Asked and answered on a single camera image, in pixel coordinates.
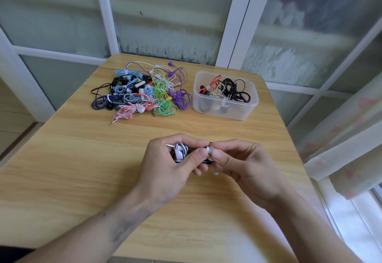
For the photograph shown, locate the black tangled earphones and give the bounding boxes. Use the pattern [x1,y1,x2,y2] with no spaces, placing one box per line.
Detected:
[219,78,251,104]

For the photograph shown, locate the person's left forearm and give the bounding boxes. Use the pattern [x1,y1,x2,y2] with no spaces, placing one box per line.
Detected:
[15,189,168,263]

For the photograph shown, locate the clear plastic container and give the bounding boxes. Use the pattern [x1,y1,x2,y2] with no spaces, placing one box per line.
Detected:
[192,70,259,121]

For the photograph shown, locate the black and white striped earphones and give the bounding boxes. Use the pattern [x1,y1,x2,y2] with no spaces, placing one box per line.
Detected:
[165,142,220,176]

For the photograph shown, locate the white curtain with pink print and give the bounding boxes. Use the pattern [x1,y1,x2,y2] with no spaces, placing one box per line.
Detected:
[294,71,382,201]

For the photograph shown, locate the red earphones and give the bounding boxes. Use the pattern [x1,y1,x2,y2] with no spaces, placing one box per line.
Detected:
[197,75,223,95]

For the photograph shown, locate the person's right forearm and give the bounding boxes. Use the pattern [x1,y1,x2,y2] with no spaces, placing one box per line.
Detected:
[265,194,364,263]

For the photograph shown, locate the pile of colourful earphones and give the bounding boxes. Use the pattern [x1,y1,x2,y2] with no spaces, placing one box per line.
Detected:
[90,61,192,124]

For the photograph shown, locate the person's left hand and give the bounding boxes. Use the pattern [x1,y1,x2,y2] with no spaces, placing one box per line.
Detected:
[131,133,211,212]

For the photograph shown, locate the person's right hand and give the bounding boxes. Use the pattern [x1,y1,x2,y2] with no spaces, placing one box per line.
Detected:
[208,139,295,213]

